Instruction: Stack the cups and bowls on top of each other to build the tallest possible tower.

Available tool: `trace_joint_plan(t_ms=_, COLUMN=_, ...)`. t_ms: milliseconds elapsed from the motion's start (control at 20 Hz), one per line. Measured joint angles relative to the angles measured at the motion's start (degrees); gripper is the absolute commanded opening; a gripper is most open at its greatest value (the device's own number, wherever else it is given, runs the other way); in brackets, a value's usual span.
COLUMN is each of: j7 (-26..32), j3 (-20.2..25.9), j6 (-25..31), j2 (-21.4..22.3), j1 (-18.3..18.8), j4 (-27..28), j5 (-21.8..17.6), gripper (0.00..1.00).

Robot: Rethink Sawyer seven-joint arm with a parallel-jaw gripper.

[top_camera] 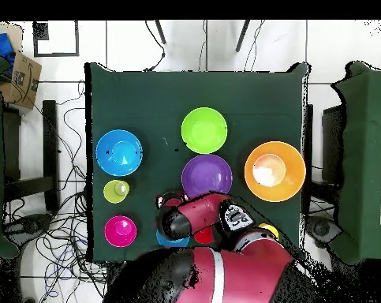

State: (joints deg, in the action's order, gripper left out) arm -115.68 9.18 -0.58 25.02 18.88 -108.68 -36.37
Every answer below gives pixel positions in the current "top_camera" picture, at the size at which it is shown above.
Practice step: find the purple bowl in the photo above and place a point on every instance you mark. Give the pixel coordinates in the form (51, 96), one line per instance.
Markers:
(206, 175)

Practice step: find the green bowl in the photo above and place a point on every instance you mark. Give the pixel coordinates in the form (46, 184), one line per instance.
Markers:
(204, 131)

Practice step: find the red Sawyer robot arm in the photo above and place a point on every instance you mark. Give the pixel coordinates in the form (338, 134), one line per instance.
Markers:
(250, 274)

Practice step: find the red cup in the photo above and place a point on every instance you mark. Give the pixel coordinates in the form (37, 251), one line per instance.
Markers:
(204, 237)

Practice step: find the large blue bowl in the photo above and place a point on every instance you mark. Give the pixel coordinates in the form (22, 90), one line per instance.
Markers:
(119, 152)

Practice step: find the dark green tablecloth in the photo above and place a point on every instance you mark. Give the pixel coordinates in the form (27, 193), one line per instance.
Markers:
(193, 91)

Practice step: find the small blue bowl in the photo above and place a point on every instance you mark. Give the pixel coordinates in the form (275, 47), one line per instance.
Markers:
(174, 243)

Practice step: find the pale yellow translucent cup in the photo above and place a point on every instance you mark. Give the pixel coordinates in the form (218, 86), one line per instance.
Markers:
(114, 192)

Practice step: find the small red bowl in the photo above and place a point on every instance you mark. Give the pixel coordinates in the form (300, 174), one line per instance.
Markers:
(120, 232)

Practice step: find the orange yellow cup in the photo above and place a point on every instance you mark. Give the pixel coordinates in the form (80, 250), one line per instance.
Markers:
(270, 228)

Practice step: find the large orange bowl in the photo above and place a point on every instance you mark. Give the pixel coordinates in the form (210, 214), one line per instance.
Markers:
(291, 170)

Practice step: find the black power strip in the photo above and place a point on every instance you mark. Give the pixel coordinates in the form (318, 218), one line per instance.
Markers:
(116, 270)

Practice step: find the black tripod leg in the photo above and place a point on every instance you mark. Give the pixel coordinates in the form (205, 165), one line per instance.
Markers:
(242, 36)
(160, 31)

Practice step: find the black metal stand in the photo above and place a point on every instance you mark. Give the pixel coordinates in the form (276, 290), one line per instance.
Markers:
(50, 142)

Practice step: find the dark grey floor device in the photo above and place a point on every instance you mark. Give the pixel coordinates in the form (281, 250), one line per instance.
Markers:
(324, 228)

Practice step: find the black floor device with knob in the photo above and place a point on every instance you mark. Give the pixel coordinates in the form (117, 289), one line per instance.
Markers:
(29, 225)

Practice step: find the cardboard box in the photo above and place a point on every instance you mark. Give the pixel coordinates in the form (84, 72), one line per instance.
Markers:
(26, 79)

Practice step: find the flat cardboard sheet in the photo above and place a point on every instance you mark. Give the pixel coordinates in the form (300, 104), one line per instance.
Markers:
(15, 31)

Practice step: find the blue bag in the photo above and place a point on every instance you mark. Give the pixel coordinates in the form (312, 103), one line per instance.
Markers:
(2, 42)

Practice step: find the black square floor frame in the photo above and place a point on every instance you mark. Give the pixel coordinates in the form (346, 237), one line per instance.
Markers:
(56, 55)

